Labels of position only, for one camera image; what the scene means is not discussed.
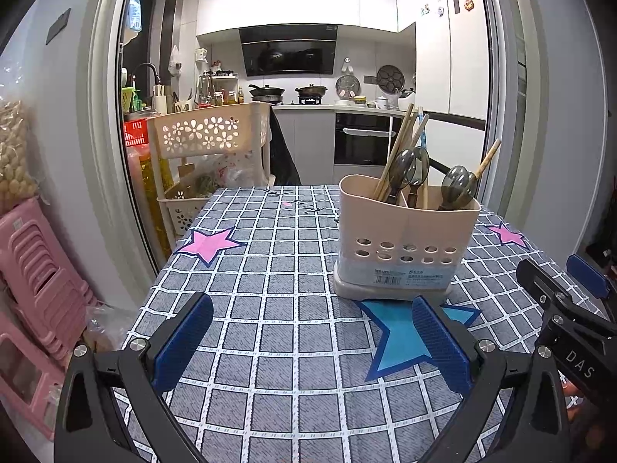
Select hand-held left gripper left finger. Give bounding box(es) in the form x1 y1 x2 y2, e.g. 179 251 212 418
54 292 214 463

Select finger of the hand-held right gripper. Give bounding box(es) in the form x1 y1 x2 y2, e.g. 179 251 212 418
565 253 617 319
516 259 617 339

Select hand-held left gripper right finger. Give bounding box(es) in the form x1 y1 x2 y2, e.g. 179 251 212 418
412 294 573 463

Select beige plastic utensil holder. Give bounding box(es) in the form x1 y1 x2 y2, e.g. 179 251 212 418
332 174 483 300

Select light patterned wooden chopstick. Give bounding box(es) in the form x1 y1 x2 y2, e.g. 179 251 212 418
470 138 503 181

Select brown wooden chopstick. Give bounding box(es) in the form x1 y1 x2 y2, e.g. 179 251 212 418
375 103 415 199
386 114 431 201

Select clear plastic bag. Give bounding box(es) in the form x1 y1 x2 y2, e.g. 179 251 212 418
84 301 133 353

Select grey checkered star tablecloth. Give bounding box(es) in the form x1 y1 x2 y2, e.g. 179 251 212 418
113 184 617 463

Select stack of pink plastic stools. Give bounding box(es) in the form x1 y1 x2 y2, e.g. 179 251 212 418
0 198 104 439

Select yellow oil bottle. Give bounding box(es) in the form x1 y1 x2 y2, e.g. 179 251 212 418
130 149 162 232

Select beige flower-cutout trolley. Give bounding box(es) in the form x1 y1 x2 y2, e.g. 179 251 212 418
147 102 278 237

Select red plastic basket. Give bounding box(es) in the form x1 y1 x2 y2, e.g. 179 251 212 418
123 118 149 148

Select black built-in oven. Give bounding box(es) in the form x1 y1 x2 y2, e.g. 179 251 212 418
334 111 406 167

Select grey kitchen counter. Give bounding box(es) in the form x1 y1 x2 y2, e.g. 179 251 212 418
270 102 410 186

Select white refrigerator with magnets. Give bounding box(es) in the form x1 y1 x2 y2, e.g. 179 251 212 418
415 0 490 174

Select clear bag of nuts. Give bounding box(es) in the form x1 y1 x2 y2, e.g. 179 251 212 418
0 101 39 213

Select black wok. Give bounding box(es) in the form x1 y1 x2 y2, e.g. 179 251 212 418
248 84 286 102

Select black kitchen faucet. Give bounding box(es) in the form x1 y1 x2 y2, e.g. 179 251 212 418
131 63 161 90

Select round grey steamer rack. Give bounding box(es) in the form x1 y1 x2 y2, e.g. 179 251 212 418
336 74 360 100

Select black lidded pot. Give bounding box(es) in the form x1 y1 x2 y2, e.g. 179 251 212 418
295 83 329 102

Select black range hood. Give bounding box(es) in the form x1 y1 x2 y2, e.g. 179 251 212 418
238 24 338 78

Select white upper cabinets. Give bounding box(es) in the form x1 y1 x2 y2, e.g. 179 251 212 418
195 0 418 37

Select round black wall tray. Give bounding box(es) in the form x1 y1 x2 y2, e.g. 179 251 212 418
376 64 406 93

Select dark wall switch panel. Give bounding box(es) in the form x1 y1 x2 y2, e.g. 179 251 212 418
47 8 72 44

